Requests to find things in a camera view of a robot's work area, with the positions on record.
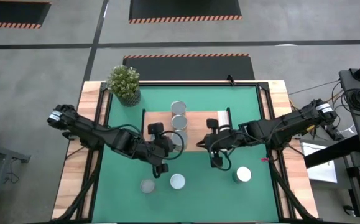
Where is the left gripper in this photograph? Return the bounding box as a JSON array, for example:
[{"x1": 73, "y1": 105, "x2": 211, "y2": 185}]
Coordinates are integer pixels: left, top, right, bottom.
[{"x1": 139, "y1": 122, "x2": 178, "y2": 175}]

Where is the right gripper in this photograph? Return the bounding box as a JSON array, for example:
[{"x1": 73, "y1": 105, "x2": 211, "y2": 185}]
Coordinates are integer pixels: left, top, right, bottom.
[{"x1": 196, "y1": 118, "x2": 246, "y2": 169}]

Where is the pale green oranges can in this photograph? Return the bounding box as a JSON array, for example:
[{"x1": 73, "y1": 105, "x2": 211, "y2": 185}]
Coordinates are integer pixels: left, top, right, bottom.
[{"x1": 172, "y1": 129, "x2": 188, "y2": 152}]

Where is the peaches can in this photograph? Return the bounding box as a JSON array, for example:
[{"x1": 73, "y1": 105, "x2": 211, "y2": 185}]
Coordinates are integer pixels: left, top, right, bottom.
[{"x1": 171, "y1": 114, "x2": 189, "y2": 131}]

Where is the tomatoes can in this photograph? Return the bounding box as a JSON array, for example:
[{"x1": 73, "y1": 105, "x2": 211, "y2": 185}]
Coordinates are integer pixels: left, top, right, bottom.
[{"x1": 169, "y1": 173, "x2": 187, "y2": 190}]

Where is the pineapple can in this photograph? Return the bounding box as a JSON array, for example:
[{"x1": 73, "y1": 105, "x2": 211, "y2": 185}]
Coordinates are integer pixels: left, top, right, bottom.
[{"x1": 170, "y1": 100, "x2": 188, "y2": 118}]

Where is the short mandarin oranges can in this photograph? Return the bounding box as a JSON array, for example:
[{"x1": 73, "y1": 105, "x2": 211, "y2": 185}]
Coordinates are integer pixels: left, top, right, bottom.
[{"x1": 139, "y1": 178, "x2": 156, "y2": 194}]

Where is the cherries can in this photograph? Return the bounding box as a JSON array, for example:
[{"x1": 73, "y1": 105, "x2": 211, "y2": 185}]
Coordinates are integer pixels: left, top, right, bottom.
[{"x1": 231, "y1": 166, "x2": 252, "y2": 185}]

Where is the green table mat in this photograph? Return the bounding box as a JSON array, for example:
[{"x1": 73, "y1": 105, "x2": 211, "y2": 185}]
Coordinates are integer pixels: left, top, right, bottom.
[{"x1": 91, "y1": 84, "x2": 280, "y2": 223}]

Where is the black floor mat striped edge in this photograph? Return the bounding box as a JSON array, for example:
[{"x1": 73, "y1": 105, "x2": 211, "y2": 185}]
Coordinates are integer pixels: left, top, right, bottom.
[
  {"x1": 0, "y1": 0, "x2": 53, "y2": 30},
  {"x1": 128, "y1": 0, "x2": 243, "y2": 25},
  {"x1": 122, "y1": 52, "x2": 256, "y2": 82}
]

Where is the white-flowered plant striped pot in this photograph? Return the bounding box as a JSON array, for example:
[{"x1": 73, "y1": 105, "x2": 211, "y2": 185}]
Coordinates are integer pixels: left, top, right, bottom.
[{"x1": 106, "y1": 64, "x2": 142, "y2": 108}]

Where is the white paper sheet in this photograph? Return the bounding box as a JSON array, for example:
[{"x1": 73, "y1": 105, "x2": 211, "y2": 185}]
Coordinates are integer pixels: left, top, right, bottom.
[{"x1": 300, "y1": 139, "x2": 338, "y2": 184}]

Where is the black flat bar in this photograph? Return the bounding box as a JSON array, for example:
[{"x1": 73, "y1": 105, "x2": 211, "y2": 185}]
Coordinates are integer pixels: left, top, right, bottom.
[{"x1": 303, "y1": 134, "x2": 360, "y2": 169}]

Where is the black power adapter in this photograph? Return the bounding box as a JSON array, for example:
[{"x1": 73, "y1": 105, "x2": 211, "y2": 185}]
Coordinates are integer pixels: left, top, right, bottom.
[{"x1": 325, "y1": 123, "x2": 344, "y2": 141}]

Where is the grey equipment cart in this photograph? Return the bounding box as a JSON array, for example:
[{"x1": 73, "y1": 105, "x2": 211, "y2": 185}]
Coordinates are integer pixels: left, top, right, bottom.
[{"x1": 338, "y1": 68, "x2": 360, "y2": 156}]

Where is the black computer mouse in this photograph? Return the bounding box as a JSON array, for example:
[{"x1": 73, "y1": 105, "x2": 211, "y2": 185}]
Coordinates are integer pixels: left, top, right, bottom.
[{"x1": 343, "y1": 204, "x2": 356, "y2": 218}]

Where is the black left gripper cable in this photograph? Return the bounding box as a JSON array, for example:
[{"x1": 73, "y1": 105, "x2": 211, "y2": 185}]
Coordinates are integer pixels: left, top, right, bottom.
[{"x1": 160, "y1": 129, "x2": 186, "y2": 161}]

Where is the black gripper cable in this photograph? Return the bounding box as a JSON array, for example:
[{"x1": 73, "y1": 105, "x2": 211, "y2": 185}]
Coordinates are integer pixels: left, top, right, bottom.
[
  {"x1": 208, "y1": 133, "x2": 232, "y2": 172},
  {"x1": 160, "y1": 129, "x2": 186, "y2": 161}
]

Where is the wooden shelf black frame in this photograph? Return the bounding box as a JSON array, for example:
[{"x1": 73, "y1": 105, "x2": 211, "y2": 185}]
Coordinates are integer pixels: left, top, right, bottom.
[{"x1": 140, "y1": 106, "x2": 237, "y2": 160}]

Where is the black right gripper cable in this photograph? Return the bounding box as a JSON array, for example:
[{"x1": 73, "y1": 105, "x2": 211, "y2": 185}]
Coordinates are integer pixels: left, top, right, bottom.
[{"x1": 208, "y1": 133, "x2": 232, "y2": 172}]

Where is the black aluminium table frame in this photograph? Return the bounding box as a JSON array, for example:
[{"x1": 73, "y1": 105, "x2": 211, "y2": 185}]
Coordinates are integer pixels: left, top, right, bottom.
[{"x1": 50, "y1": 80, "x2": 322, "y2": 224}]

